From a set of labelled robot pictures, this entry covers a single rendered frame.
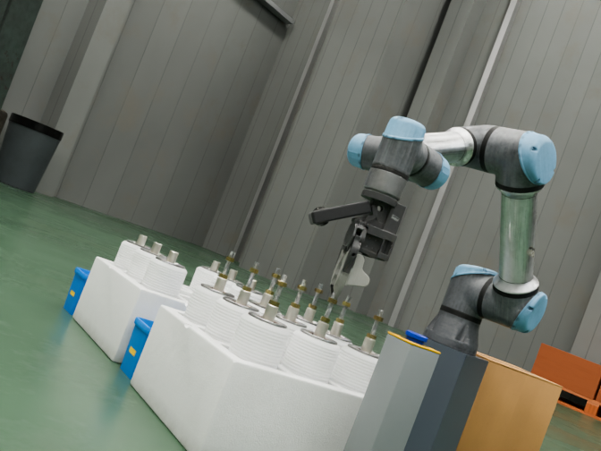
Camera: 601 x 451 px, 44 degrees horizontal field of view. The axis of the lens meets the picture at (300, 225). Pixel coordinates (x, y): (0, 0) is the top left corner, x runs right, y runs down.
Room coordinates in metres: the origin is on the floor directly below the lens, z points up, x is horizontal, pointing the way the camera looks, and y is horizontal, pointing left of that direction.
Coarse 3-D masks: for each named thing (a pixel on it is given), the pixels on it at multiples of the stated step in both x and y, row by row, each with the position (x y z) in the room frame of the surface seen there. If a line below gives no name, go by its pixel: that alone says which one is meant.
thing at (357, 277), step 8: (344, 256) 1.40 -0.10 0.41; (360, 256) 1.39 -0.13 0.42; (360, 264) 1.39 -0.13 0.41; (344, 272) 1.38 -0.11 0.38; (352, 272) 1.39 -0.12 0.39; (360, 272) 1.39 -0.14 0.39; (336, 280) 1.39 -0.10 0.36; (344, 280) 1.38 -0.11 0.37; (352, 280) 1.39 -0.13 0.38; (360, 280) 1.39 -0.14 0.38; (368, 280) 1.40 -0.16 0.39; (336, 288) 1.39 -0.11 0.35; (336, 296) 1.40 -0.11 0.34
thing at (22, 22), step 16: (0, 0) 5.05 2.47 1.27; (16, 0) 5.07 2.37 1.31; (32, 0) 5.20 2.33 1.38; (0, 16) 5.04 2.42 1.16; (16, 16) 5.12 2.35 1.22; (32, 16) 5.25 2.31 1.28; (0, 32) 5.04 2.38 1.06; (16, 32) 5.17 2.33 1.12; (0, 48) 5.09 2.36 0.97; (16, 48) 5.22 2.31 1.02; (0, 64) 5.14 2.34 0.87; (16, 64) 5.27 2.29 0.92; (0, 80) 5.19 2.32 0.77; (0, 96) 5.24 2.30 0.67; (0, 112) 5.42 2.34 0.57; (0, 128) 5.48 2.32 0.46
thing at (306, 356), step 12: (300, 336) 1.39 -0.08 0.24; (288, 348) 1.41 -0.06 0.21; (300, 348) 1.38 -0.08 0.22; (312, 348) 1.37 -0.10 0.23; (324, 348) 1.37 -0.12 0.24; (336, 348) 1.39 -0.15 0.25; (288, 360) 1.39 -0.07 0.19; (300, 360) 1.38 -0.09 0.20; (312, 360) 1.37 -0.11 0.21; (324, 360) 1.38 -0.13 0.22; (336, 360) 1.41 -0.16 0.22; (300, 372) 1.37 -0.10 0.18; (312, 372) 1.37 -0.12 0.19; (324, 372) 1.38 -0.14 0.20
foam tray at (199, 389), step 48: (192, 336) 1.41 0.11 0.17; (144, 384) 1.53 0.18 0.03; (192, 384) 1.35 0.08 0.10; (240, 384) 1.27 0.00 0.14; (288, 384) 1.31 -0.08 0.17; (336, 384) 1.43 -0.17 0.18; (192, 432) 1.29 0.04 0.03; (240, 432) 1.29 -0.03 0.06; (288, 432) 1.33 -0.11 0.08; (336, 432) 1.38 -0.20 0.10
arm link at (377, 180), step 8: (376, 168) 1.40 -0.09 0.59; (368, 176) 1.41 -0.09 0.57; (376, 176) 1.39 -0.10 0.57; (384, 176) 1.38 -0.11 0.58; (392, 176) 1.38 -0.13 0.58; (400, 176) 1.39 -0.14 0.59; (368, 184) 1.40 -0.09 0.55; (376, 184) 1.39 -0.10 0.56; (384, 184) 1.38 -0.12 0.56; (392, 184) 1.38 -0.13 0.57; (400, 184) 1.39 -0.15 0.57; (384, 192) 1.39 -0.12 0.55; (392, 192) 1.39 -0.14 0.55; (400, 192) 1.40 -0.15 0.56
